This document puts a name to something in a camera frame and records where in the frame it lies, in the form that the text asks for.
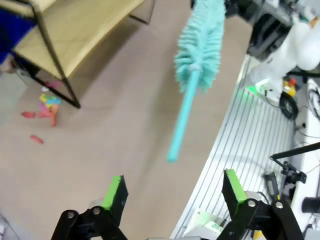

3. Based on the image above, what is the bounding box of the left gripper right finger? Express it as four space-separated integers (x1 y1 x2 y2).
217 168 305 240

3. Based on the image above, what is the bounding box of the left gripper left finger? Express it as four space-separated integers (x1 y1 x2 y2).
51 174 129 240

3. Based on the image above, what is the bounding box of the teal chenille duster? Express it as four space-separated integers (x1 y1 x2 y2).
166 0 227 164

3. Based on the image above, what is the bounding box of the person's left hand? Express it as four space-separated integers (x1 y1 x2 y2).
0 58 20 75

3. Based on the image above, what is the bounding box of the white box with green light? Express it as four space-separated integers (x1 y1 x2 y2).
183 208 226 238

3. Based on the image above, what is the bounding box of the aluminium profile base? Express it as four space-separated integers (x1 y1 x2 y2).
169 53 301 240

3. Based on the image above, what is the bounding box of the black boom rod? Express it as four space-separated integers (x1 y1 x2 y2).
269 141 320 161

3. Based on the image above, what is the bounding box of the salmon paper scrap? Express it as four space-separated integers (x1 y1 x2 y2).
50 106 60 127

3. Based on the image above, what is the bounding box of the yellow red emergency stop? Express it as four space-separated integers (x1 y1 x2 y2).
282 77 298 97

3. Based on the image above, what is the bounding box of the yellow paper scrap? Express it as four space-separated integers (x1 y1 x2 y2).
39 93 55 103

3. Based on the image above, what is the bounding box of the light wooden table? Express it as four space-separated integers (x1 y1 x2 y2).
12 0 156 109

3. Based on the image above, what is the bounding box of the person in blue hoodie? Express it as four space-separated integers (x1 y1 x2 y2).
0 7 38 63

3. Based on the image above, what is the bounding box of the black camera clamp mount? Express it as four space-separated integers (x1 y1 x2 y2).
279 161 308 186

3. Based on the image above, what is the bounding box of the black camera lens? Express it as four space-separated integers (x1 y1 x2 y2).
301 196 320 213

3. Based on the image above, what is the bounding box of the coiled black cable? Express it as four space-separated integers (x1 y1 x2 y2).
278 91 300 121

